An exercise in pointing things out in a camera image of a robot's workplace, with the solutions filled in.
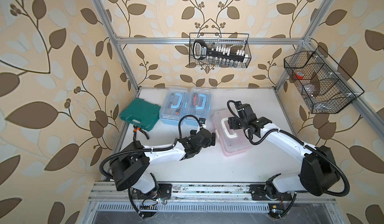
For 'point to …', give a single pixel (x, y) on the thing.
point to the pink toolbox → (232, 141)
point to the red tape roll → (296, 76)
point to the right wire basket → (325, 87)
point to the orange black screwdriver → (177, 111)
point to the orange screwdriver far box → (195, 99)
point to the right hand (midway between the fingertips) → (234, 120)
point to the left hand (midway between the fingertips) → (207, 131)
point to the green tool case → (141, 111)
